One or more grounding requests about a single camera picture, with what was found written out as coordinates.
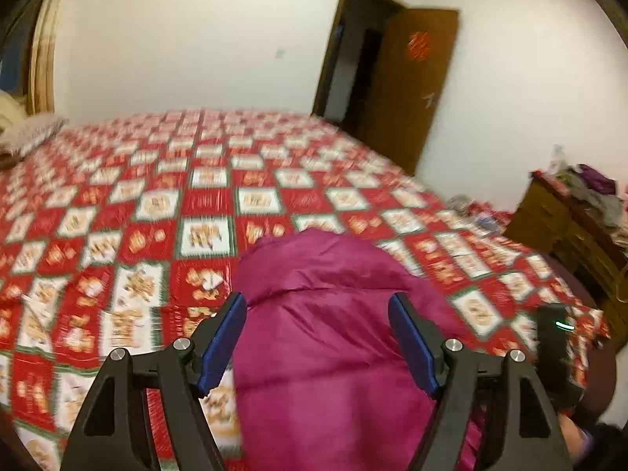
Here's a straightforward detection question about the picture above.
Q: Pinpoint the magenta quilted down jacket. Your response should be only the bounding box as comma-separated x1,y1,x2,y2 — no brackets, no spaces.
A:
233,228,471,470

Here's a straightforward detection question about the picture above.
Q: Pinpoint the pile of clothes on dresser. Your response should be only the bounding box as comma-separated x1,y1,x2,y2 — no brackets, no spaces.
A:
531,145,627,228

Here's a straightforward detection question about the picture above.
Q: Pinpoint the brown wooden dresser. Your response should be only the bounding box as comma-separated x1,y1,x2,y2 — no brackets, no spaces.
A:
504,171,627,330

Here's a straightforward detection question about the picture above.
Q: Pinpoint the red patchwork bear bedspread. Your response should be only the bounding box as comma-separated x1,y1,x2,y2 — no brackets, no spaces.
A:
1,111,608,470

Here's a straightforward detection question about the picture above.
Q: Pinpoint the grey striped pillow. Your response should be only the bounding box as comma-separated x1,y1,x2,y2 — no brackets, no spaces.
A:
1,113,67,157

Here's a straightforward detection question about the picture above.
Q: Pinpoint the brown wooden door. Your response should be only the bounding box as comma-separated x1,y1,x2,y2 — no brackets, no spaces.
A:
358,7,460,175

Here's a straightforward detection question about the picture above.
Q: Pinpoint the cream wooden headboard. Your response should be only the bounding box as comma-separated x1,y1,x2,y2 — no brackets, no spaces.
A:
0,90,28,132

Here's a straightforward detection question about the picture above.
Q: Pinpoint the red door decoration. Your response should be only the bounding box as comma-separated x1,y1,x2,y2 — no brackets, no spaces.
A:
408,31,431,62

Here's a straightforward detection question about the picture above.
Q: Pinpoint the beige patterned curtain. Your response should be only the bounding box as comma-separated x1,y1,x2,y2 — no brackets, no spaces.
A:
27,0,62,115

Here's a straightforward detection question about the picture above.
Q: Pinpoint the metal door handle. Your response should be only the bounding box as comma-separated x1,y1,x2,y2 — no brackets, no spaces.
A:
422,91,438,111

